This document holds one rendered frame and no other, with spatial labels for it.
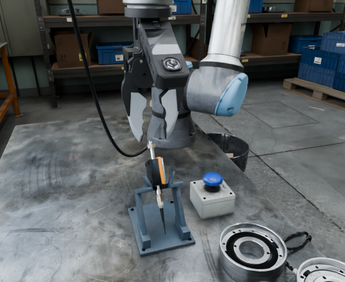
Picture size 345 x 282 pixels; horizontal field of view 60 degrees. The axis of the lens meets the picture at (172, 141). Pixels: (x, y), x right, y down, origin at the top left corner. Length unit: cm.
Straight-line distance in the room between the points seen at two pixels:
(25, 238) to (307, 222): 165
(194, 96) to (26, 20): 341
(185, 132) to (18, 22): 339
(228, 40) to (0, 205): 65
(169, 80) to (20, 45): 375
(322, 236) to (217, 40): 140
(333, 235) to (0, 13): 381
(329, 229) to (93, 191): 154
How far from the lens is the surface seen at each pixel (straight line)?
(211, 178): 60
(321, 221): 204
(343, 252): 189
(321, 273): 53
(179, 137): 86
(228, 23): 81
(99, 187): 72
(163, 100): 49
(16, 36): 409
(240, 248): 54
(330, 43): 438
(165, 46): 43
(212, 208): 61
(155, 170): 53
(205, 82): 78
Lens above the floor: 120
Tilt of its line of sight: 26 degrees down
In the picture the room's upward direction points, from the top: straight up
